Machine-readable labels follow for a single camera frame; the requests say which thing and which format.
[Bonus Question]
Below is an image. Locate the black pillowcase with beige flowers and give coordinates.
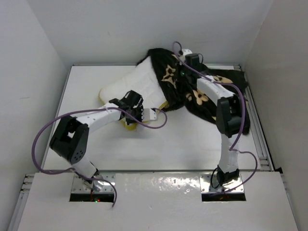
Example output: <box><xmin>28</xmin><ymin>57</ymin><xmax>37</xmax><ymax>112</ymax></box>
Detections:
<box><xmin>136</xmin><ymin>48</ymin><xmax>250</xmax><ymax>135</ymax></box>

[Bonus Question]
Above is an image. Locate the white pillow with yellow edge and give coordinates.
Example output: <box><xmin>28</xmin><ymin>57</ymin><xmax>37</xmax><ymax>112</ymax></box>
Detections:
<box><xmin>99</xmin><ymin>57</ymin><xmax>169</xmax><ymax>132</ymax></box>

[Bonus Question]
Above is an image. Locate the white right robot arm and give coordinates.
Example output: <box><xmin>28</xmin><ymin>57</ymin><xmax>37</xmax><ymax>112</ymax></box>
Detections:
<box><xmin>178</xmin><ymin>53</ymin><xmax>246</xmax><ymax>189</ymax></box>

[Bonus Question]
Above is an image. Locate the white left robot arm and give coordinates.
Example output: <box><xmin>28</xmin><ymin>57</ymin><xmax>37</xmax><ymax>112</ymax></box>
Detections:
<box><xmin>49</xmin><ymin>90</ymin><xmax>143</xmax><ymax>185</ymax></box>

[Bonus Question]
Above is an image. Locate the white front cover board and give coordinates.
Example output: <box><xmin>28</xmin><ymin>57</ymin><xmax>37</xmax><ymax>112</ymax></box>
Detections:
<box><xmin>18</xmin><ymin>172</ymin><xmax>297</xmax><ymax>231</ymax></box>

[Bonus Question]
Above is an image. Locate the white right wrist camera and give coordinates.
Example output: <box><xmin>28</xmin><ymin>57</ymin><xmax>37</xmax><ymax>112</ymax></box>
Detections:
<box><xmin>179</xmin><ymin>49</ymin><xmax>193</xmax><ymax>56</ymax></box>

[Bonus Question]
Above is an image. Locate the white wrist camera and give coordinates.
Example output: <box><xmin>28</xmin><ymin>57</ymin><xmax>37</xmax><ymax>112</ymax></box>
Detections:
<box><xmin>179</xmin><ymin>49</ymin><xmax>193</xmax><ymax>56</ymax></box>
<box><xmin>141</xmin><ymin>108</ymin><xmax>157</xmax><ymax>122</ymax></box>

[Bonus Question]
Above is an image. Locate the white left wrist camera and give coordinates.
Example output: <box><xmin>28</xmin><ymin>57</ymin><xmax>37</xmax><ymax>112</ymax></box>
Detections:
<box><xmin>141</xmin><ymin>108</ymin><xmax>157</xmax><ymax>122</ymax></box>

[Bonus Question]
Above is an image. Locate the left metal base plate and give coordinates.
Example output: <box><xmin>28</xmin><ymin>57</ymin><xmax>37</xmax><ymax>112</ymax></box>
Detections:
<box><xmin>71</xmin><ymin>174</ymin><xmax>116</xmax><ymax>194</ymax></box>

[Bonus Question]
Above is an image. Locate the metal base plate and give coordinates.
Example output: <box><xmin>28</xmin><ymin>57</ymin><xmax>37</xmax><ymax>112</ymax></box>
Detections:
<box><xmin>200</xmin><ymin>172</ymin><xmax>244</xmax><ymax>194</ymax></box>
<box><xmin>71</xmin><ymin>174</ymin><xmax>116</xmax><ymax>194</ymax></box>

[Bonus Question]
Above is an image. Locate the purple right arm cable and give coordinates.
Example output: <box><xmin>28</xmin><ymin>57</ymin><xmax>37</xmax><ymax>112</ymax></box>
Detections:
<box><xmin>172</xmin><ymin>41</ymin><xmax>258</xmax><ymax>194</ymax></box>

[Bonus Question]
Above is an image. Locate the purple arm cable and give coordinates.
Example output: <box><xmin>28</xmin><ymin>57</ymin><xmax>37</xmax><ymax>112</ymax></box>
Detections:
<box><xmin>31</xmin><ymin>107</ymin><xmax>168</xmax><ymax>208</ymax></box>
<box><xmin>172</xmin><ymin>41</ymin><xmax>258</xmax><ymax>194</ymax></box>

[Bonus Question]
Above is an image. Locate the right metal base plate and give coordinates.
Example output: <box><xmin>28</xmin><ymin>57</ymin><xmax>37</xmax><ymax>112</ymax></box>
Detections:
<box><xmin>200</xmin><ymin>172</ymin><xmax>244</xmax><ymax>194</ymax></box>

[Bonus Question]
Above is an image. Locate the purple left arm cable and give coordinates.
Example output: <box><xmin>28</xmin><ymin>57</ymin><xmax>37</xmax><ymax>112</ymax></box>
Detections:
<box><xmin>31</xmin><ymin>107</ymin><xmax>168</xmax><ymax>208</ymax></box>

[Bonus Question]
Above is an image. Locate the aluminium rail right side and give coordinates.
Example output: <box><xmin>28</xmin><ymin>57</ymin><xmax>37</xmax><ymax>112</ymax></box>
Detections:
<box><xmin>234</xmin><ymin>64</ymin><xmax>275</xmax><ymax>171</ymax></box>

